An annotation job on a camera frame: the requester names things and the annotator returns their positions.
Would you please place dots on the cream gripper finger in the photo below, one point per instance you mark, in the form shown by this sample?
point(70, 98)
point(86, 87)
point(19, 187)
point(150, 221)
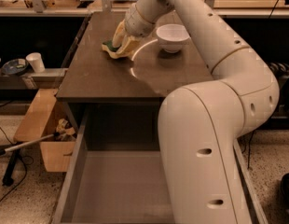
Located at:
point(118, 35)
point(130, 42)

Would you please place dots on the white ceramic bowl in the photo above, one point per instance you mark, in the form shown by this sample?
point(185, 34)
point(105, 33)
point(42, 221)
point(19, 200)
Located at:
point(172, 37)

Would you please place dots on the blue plate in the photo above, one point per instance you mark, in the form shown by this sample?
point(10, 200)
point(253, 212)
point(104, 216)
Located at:
point(15, 67)

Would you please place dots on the black stand leg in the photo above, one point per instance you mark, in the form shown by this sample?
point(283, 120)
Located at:
point(7, 178)

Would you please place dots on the grey cabinet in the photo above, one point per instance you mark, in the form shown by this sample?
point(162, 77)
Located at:
point(149, 74)

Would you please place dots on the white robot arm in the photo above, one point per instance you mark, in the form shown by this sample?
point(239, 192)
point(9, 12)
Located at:
point(199, 124)

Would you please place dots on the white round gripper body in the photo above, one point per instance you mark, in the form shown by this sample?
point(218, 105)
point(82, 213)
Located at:
point(135, 23)

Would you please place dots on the wooden box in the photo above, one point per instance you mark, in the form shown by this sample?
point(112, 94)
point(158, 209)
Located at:
point(43, 116)

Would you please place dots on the grey open top drawer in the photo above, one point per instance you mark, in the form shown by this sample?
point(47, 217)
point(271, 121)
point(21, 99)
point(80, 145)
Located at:
point(120, 173)

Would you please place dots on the black shoe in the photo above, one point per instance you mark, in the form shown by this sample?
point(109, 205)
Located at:
point(285, 188)

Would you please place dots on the green and yellow sponge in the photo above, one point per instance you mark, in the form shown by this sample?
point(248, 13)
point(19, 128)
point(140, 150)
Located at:
point(114, 53)

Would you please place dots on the crumpled paper in box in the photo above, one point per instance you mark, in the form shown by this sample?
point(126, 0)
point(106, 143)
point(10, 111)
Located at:
point(64, 131)

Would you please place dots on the silver metal rod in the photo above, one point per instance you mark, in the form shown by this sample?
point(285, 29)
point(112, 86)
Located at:
point(3, 151)

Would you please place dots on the white paper cup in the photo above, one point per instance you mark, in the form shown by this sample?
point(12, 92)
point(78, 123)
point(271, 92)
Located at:
point(35, 60)

